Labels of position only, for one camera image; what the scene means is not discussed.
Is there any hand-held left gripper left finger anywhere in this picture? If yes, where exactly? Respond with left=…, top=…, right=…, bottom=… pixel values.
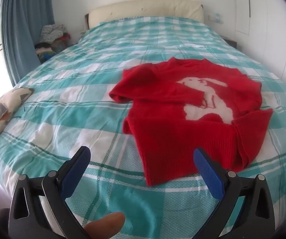
left=8, top=146, right=93, bottom=239

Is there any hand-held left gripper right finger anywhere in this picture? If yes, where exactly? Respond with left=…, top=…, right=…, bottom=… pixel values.
left=193, top=147, right=275, bottom=239

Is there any red sweater with white rabbit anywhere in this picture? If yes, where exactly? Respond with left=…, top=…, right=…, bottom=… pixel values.
left=108, top=57, right=274, bottom=187

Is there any pile of mixed clothes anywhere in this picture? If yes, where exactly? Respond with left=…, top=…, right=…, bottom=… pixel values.
left=34, top=24, right=72, bottom=63

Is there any person's left hand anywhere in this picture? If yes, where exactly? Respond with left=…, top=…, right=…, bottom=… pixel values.
left=83, top=212, right=126, bottom=239

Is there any teal white checked bed sheet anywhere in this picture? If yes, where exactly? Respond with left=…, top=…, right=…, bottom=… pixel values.
left=0, top=17, right=286, bottom=239

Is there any beige patterned cushion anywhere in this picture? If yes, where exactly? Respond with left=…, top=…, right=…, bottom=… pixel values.
left=0, top=87, right=35, bottom=155

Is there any dark wooden nightstand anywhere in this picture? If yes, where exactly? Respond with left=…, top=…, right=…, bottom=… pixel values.
left=221, top=35, right=238, bottom=50

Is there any white wardrobe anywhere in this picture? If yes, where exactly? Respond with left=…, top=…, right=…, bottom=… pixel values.
left=233, top=0, right=286, bottom=80

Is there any blue curtain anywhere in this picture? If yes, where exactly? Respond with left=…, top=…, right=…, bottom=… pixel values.
left=0, top=0, right=55, bottom=87

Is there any cream padded headboard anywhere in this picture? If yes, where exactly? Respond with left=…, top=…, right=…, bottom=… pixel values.
left=85, top=0, right=205, bottom=29

